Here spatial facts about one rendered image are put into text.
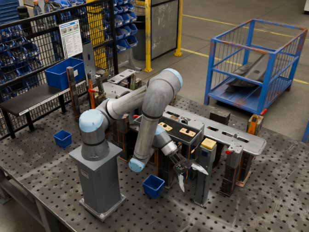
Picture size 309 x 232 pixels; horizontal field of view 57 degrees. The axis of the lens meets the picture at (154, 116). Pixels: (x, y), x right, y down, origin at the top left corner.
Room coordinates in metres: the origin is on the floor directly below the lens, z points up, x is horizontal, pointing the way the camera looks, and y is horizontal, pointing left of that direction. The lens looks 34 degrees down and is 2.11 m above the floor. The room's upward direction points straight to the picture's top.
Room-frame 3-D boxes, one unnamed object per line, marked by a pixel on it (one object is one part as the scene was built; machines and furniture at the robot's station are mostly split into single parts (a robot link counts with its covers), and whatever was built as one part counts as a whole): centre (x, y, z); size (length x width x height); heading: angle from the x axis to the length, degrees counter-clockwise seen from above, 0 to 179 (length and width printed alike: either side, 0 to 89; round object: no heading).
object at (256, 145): (1.72, -0.09, 1.00); 1.38 x 0.22 x 0.02; 55
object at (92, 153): (1.17, 0.31, 1.15); 0.15 x 0.15 x 0.10
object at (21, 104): (2.08, 0.78, 1.01); 0.90 x 0.22 x 0.03; 145
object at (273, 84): (3.66, -1.38, 0.47); 1.20 x 0.80 x 0.95; 140
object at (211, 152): (1.17, -0.28, 0.92); 0.08 x 0.08 x 0.44; 55
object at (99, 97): (1.86, 0.40, 0.88); 0.07 x 0.06 x 0.35; 145
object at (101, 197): (1.17, 0.31, 0.90); 0.21 x 0.21 x 0.40; 51
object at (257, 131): (1.55, -0.66, 0.88); 0.15 x 0.11 x 0.36; 145
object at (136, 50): (5.20, 0.21, 0.36); 0.50 x 0.50 x 0.73
